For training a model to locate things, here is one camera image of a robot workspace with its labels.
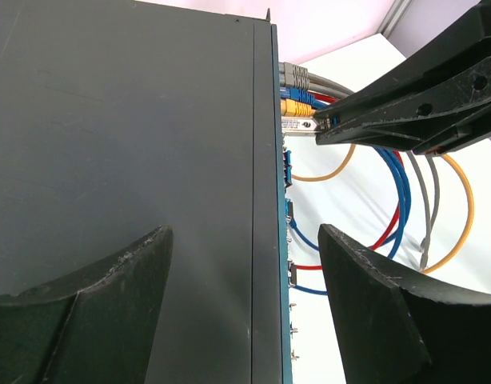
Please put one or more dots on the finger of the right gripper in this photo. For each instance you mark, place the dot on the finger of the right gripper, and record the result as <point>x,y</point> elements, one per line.
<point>437,101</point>

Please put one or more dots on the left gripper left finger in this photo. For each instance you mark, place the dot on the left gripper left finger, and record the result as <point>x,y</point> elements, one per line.
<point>94,325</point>

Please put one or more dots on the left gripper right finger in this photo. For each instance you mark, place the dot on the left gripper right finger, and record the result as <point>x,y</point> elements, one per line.
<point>397,325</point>

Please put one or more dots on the dark grey network switch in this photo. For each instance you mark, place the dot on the dark grey network switch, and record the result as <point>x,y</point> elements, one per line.
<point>117,117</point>

